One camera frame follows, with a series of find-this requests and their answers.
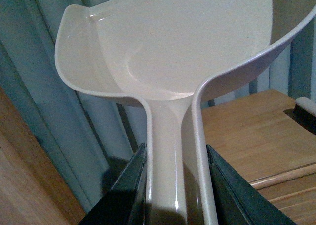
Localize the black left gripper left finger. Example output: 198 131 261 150
79 143 147 225

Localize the beige plastic dustpan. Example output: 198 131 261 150
55 0 316 225

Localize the wooden bed headboard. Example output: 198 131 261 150
0 90 86 225

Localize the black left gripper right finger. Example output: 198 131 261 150
206 145 295 225

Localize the wooden nightstand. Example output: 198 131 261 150
202 90 316 225

